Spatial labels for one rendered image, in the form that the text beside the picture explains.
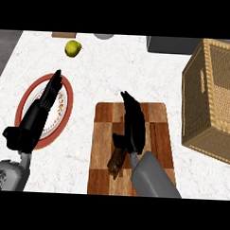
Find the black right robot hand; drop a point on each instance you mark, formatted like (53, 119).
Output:
(134, 121)

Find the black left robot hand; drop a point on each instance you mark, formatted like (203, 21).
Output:
(34, 119)

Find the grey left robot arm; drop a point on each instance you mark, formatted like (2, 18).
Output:
(10, 174)

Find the wooden cutting board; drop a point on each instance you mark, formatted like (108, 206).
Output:
(103, 144)

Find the brown sweet potato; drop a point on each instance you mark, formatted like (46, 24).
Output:
(117, 162)

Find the tan wicker basket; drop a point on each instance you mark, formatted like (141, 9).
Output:
(212, 102)

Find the red rimmed white plate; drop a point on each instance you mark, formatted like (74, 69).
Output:
(65, 108)

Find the yellow green lemon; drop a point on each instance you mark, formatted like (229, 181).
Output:
(72, 48)

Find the dark grey appliance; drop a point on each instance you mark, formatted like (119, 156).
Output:
(172, 45)

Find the small brown wooden block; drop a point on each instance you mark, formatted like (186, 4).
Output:
(64, 34)

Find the grey round object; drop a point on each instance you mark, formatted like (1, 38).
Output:
(104, 36)

